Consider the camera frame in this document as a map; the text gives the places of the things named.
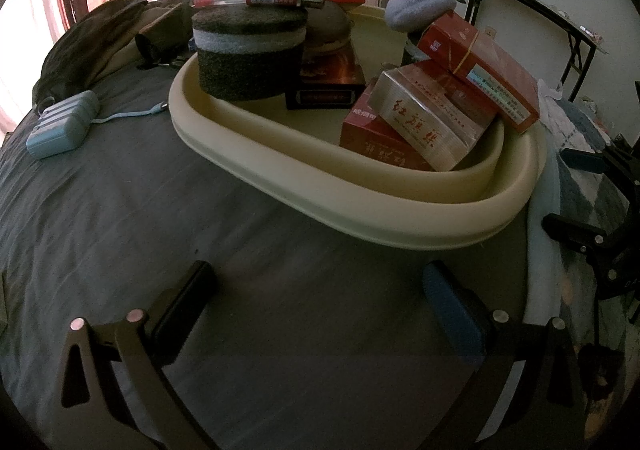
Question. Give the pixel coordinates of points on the brown domed object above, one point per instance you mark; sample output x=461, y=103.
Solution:
x=327, y=25

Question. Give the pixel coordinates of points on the patchwork grey blue blanket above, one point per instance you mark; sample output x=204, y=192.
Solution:
x=585, y=190

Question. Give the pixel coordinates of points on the dark green clothing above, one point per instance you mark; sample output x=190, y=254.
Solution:
x=90, y=45

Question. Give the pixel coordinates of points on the red carton with rubber band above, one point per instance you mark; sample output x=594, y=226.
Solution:
x=480, y=60

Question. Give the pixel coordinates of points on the pale blue power bank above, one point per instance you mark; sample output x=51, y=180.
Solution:
x=62, y=125

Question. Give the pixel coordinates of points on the silver red carton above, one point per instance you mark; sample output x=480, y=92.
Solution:
x=425, y=123

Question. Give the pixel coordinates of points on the plain red carton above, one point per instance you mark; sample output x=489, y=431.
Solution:
x=364, y=130

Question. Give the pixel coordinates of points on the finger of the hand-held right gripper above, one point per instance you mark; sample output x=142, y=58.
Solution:
x=570, y=230
x=582, y=160

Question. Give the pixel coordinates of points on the grey round foam pad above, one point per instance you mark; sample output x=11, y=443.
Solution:
x=420, y=8

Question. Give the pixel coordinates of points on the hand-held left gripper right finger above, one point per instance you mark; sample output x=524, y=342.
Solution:
x=452, y=310

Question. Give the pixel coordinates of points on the black foam cylinder grey band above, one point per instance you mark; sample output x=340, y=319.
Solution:
x=240, y=70

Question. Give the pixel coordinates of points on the grey bed sheet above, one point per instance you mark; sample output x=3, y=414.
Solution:
x=250, y=280

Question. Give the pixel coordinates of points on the row of small packets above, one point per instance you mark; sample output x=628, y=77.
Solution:
x=590, y=30

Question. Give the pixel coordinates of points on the cream plastic basin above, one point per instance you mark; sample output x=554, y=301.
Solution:
x=320, y=190

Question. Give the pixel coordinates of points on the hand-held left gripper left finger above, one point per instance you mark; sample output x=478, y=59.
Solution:
x=187, y=295

